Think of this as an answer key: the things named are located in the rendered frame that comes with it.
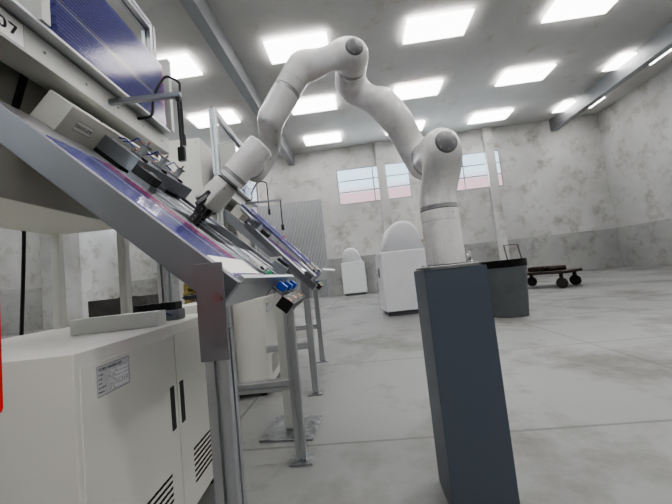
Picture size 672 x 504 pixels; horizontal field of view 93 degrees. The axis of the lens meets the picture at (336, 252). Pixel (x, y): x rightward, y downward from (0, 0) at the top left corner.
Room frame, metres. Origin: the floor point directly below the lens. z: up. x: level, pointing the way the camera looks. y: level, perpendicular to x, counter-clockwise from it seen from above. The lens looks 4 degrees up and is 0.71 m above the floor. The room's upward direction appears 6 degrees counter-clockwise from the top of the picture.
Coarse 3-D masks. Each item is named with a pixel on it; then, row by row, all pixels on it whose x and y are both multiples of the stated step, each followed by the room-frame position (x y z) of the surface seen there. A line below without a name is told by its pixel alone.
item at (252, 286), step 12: (240, 276) 0.62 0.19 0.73; (252, 276) 0.69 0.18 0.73; (264, 276) 0.79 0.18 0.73; (276, 276) 0.94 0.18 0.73; (288, 276) 1.15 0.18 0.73; (240, 288) 0.65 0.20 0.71; (252, 288) 0.75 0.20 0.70; (264, 288) 0.88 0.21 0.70; (276, 288) 1.08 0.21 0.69; (228, 300) 0.63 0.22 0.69; (240, 300) 0.72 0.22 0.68
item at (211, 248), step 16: (64, 144) 0.67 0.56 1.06; (80, 160) 0.64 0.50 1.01; (96, 160) 0.75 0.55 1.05; (112, 176) 0.71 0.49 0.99; (128, 176) 0.85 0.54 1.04; (128, 192) 0.67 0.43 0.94; (144, 192) 0.79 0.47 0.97; (144, 208) 0.64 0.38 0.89; (160, 208) 0.75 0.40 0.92; (176, 224) 0.70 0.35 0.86; (192, 224) 0.84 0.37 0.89; (192, 240) 0.67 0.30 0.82; (208, 240) 0.79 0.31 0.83; (208, 256) 0.64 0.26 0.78; (224, 256) 0.74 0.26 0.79; (240, 272) 0.70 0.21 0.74; (256, 272) 0.84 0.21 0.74
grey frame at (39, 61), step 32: (0, 32) 0.65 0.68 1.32; (32, 32) 0.73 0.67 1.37; (32, 64) 0.75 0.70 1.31; (64, 64) 0.82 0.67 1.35; (64, 96) 0.88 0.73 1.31; (96, 96) 0.93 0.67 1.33; (128, 128) 1.09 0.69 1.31; (160, 288) 1.31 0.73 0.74; (288, 320) 1.31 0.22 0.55; (288, 352) 1.30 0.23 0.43; (224, 384) 0.56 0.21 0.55; (224, 416) 0.56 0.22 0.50; (224, 448) 0.57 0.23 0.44; (224, 480) 0.57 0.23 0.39
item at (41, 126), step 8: (8, 104) 0.71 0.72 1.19; (16, 112) 0.69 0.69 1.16; (32, 120) 0.73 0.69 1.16; (40, 128) 0.71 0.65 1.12; (48, 128) 0.77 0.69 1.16; (56, 136) 0.75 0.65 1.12; (64, 136) 0.82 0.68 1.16; (72, 144) 0.79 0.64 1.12; (80, 144) 0.87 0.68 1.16; (88, 152) 0.84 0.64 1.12; (104, 160) 0.90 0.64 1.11; (176, 200) 1.16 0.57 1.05; (176, 208) 0.97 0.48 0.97; (192, 208) 1.26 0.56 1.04; (184, 216) 1.23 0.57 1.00; (208, 224) 1.22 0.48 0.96
